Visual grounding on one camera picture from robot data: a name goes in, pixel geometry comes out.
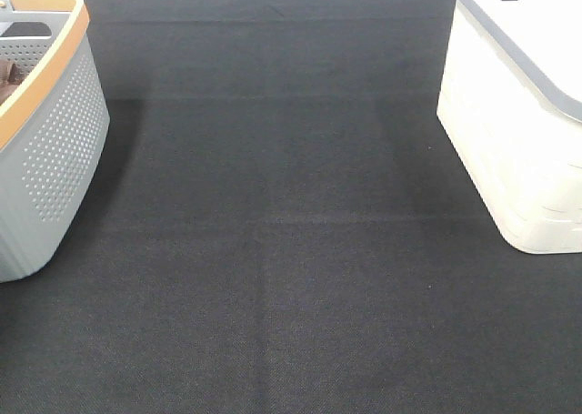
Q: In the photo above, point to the grey perforated basket orange rim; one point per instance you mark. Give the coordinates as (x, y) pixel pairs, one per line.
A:
(53, 131)

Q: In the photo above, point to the brown towels inside basket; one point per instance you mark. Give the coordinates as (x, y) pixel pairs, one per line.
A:
(11, 76)

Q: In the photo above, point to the white plastic basket grey rim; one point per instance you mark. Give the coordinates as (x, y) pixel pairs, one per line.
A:
(510, 103)

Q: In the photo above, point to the black table cloth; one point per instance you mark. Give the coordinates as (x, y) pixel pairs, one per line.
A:
(279, 224)

